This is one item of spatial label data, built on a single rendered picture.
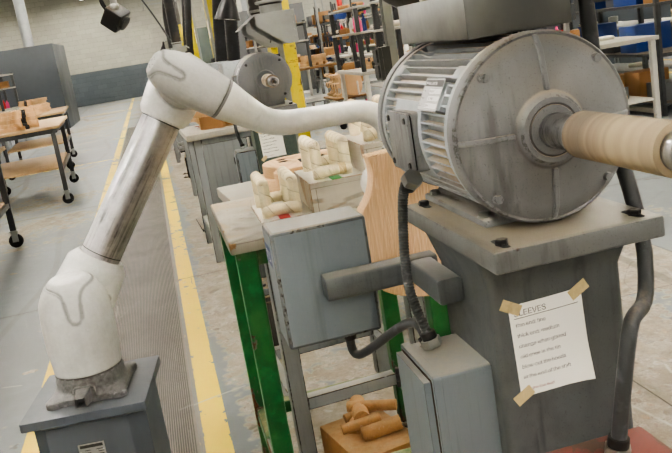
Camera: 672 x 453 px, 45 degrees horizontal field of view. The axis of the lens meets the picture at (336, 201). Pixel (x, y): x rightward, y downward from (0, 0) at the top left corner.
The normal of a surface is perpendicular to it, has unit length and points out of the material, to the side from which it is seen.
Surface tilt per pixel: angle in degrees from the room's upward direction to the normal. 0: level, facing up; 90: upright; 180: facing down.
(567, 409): 90
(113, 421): 90
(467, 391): 90
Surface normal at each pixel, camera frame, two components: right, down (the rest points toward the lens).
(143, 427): 0.76, 0.01
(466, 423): 0.22, 0.16
